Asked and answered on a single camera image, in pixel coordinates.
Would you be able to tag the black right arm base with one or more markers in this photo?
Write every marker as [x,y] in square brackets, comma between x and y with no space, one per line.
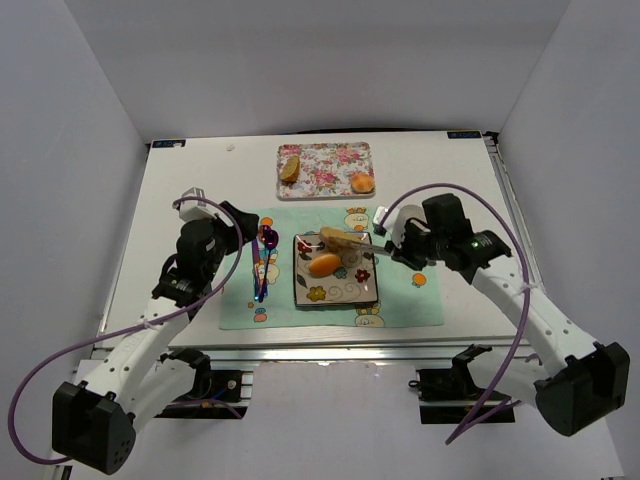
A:
[447,395]

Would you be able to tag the round bread bun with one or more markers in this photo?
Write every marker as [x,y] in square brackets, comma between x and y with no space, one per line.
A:
[362,183]

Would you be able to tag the orange glossy bread roll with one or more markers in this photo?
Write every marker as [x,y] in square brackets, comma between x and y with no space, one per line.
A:
[324,265]

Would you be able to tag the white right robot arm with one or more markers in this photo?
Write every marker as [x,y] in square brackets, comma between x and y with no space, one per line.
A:
[573,380]

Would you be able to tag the square floral ceramic plate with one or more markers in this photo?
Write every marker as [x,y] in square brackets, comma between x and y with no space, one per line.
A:
[353,281]

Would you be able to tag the metal tongs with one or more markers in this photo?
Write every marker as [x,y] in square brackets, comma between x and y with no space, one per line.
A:
[366,247]

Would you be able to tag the iridescent purple knife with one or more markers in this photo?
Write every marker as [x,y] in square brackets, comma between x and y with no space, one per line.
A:
[257,279]

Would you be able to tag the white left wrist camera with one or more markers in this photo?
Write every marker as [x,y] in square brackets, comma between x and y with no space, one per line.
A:
[192,207]

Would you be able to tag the sliced bread piece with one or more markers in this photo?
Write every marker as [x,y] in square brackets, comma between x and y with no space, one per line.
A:
[336,240]

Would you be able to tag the floral serving tray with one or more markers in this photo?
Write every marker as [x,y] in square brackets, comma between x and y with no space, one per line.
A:
[325,170]

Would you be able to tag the mint green cartoon placemat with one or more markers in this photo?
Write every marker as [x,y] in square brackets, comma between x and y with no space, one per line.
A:
[406,298]

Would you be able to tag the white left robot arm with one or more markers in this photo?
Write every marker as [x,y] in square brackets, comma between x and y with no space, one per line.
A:
[96,420]

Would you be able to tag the small bread slice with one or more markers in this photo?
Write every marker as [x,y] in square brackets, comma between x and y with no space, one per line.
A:
[290,170]

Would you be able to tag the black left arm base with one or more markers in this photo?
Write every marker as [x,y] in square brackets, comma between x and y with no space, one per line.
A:
[216,394]

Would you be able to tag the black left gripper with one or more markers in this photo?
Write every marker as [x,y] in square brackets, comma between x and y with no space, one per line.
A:
[241,226]

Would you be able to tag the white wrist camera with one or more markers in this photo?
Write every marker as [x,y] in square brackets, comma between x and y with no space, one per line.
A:
[392,224]
[192,207]

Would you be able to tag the iridescent purple spoon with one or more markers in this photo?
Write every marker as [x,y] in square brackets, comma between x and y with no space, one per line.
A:
[271,240]

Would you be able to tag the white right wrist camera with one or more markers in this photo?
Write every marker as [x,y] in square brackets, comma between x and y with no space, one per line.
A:
[392,224]

